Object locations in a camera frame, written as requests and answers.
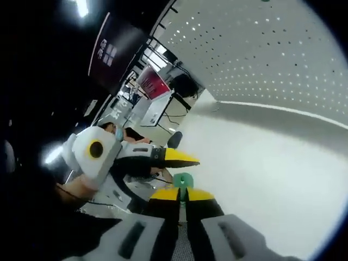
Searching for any black computer mouse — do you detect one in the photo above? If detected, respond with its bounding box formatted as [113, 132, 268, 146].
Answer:
[167, 131, 183, 149]

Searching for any red display screen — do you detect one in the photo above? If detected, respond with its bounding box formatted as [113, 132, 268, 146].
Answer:
[135, 66, 175, 102]

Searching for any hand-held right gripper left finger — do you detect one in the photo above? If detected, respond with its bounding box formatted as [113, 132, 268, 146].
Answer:
[81, 187, 182, 261]

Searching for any black bulky object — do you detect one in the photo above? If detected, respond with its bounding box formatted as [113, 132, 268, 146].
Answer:
[170, 72, 201, 99]

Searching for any person's black clothing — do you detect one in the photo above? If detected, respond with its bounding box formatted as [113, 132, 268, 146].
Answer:
[0, 168, 123, 261]

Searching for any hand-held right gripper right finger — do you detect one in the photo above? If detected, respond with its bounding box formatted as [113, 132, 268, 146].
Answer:
[185, 188, 275, 261]

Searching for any white perforated mounting plate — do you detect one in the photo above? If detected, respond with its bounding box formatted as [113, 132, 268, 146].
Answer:
[148, 0, 347, 128]

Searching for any large dark wall display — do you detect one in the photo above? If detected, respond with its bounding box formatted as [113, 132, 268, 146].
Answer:
[88, 12, 149, 95]

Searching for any bright ceiling light panel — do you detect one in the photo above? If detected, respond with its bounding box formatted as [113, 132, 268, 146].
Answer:
[71, 0, 90, 19]
[42, 153, 65, 165]

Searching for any white side table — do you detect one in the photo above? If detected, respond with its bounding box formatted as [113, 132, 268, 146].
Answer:
[139, 91, 191, 134]

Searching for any person's left hand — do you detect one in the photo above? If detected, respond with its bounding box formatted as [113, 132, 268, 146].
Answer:
[55, 175, 97, 202]

